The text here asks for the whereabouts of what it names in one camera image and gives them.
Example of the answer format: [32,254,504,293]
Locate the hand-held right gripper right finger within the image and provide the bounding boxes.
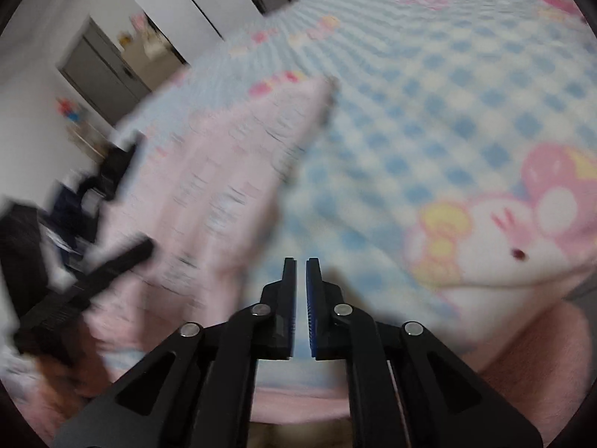
[305,256,544,448]

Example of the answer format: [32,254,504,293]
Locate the blue checkered printed blanket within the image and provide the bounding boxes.
[107,0,597,411]

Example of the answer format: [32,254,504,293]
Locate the pink printed pajama pants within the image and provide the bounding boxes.
[81,75,341,383]

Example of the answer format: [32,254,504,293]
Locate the person's left hand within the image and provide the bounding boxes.
[28,327,110,404]

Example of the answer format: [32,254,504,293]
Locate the colourful small toy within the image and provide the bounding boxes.
[56,96,85,124]

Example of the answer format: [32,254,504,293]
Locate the person's pink fuzzy clothing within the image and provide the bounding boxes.
[462,299,593,435]

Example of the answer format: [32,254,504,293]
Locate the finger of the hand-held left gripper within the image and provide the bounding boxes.
[70,237,156,309]

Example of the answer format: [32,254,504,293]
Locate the wooden shelf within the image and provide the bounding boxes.
[68,121,110,164]

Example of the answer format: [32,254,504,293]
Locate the pile of dark striped clothes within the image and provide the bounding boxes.
[47,142,143,271]

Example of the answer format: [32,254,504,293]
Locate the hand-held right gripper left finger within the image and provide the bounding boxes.
[51,256,298,448]

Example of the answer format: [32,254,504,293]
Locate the grey door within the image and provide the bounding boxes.
[56,16,154,127]

